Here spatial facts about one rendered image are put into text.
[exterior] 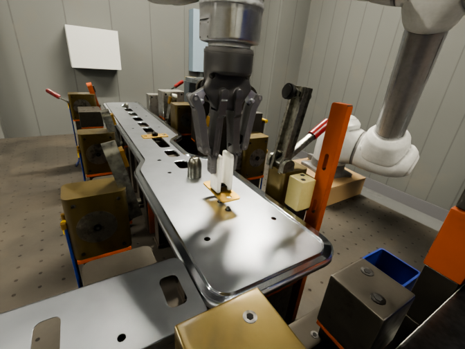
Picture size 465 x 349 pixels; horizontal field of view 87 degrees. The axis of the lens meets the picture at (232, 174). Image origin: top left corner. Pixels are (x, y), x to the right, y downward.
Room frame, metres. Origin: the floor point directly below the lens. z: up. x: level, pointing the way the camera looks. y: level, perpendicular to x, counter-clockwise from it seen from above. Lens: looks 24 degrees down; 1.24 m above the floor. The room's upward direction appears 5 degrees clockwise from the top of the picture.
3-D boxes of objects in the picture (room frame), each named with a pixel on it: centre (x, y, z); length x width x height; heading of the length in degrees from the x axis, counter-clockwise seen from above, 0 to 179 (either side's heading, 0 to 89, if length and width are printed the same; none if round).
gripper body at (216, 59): (0.41, 0.02, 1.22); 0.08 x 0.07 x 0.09; 123
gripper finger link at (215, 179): (0.41, 0.03, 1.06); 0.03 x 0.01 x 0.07; 33
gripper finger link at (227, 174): (0.42, 0.01, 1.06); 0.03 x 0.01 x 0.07; 33
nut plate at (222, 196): (0.41, 0.02, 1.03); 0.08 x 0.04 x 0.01; 33
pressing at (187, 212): (0.82, 0.29, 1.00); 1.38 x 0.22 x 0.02; 33
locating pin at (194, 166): (0.52, 0.09, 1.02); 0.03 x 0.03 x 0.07
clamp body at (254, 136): (0.67, -0.06, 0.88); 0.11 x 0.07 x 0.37; 123
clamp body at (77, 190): (0.34, 0.23, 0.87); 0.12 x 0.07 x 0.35; 123
